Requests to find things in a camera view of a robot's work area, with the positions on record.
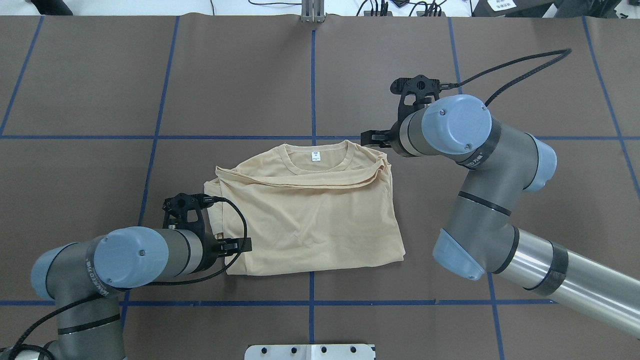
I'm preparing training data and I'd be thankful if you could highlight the black and yellow cable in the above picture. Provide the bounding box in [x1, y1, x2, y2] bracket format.
[0, 196, 249, 360]

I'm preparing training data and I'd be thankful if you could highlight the beige long-sleeve graphic shirt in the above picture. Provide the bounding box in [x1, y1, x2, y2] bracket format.
[203, 140, 406, 277]

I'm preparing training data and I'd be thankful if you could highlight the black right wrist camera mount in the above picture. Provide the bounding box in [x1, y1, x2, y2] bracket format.
[390, 74, 443, 123]

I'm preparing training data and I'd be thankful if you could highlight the aluminium frame post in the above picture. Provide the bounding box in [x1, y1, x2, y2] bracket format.
[301, 0, 326, 24]

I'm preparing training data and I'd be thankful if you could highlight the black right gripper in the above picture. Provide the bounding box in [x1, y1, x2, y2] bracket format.
[359, 122, 403, 153]

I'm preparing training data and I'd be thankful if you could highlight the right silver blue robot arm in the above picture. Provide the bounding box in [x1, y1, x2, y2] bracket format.
[359, 95, 640, 338]

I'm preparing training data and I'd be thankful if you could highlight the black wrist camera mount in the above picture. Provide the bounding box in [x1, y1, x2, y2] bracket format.
[390, 74, 443, 123]
[162, 193, 215, 240]

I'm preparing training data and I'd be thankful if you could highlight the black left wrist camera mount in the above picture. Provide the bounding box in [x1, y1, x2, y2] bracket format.
[162, 193, 215, 240]

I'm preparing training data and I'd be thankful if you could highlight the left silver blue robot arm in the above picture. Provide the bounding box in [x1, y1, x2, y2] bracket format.
[1, 227, 252, 360]

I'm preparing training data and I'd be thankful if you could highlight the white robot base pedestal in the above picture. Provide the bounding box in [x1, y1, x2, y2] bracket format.
[244, 343, 377, 360]

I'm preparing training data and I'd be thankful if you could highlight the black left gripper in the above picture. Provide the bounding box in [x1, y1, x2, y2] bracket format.
[202, 235, 253, 261]

